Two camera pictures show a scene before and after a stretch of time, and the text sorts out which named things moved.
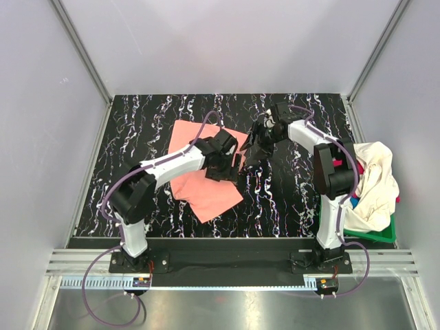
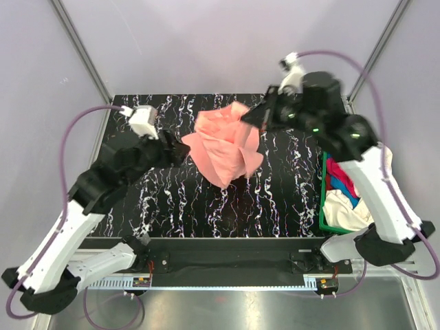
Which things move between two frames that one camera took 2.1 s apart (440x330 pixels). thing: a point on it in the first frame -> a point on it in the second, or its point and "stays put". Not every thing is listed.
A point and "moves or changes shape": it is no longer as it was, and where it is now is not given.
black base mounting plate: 219,258 stays put
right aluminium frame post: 392,23 stays put
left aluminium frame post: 84,52 stays put
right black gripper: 265,151 -> 263,116
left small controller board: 141,282 stays put
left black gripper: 230,174 -> 173,153
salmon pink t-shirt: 205,197 moves or changes shape
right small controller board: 326,284 stays put
